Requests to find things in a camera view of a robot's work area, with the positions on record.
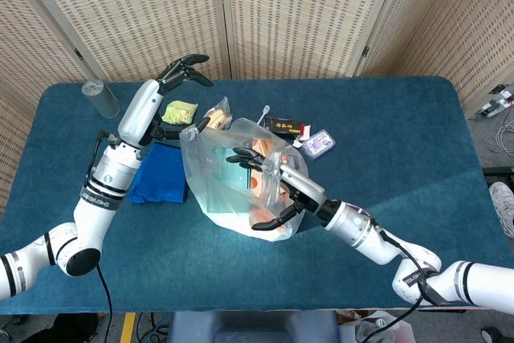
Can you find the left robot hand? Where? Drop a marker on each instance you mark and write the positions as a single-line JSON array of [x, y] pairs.
[[140, 112]]

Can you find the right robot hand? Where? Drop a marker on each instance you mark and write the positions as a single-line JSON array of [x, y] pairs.
[[303, 188]]

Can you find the clear plastic shopping bag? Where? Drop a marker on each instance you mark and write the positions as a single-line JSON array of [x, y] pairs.
[[209, 182]]

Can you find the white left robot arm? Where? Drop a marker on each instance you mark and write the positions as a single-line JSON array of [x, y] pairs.
[[96, 198]]

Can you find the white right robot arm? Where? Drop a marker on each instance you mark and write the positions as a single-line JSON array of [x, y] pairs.
[[401, 254]]

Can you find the crumpled clear bag green label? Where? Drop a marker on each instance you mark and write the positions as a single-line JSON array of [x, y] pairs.
[[381, 327]]

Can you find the yellow green snack packet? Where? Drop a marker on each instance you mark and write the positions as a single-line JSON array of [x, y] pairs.
[[178, 112]]

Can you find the orange snack box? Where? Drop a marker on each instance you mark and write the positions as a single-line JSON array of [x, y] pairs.
[[257, 186]]

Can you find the purple white card box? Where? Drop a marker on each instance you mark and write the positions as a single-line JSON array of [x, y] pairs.
[[318, 143]]

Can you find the small red white packet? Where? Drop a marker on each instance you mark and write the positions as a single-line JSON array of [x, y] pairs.
[[303, 136]]

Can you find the black packet gold print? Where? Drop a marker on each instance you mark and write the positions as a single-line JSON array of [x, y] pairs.
[[283, 126]]

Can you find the blue microfibre cloth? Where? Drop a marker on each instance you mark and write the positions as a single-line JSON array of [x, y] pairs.
[[160, 174]]

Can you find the teal green carton box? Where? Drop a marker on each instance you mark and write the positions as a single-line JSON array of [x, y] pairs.
[[231, 174]]

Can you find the bread in clear wrapper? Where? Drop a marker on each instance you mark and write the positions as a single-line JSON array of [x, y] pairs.
[[219, 116]]

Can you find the teal table cover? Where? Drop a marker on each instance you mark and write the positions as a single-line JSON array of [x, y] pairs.
[[361, 118]]

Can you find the woven folding screen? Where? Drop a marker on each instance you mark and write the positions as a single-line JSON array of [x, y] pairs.
[[297, 13]]

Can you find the white sneaker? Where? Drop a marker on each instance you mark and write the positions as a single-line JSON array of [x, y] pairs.
[[504, 206]]

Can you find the white power strip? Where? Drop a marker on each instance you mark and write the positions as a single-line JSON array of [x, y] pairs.
[[498, 100]]

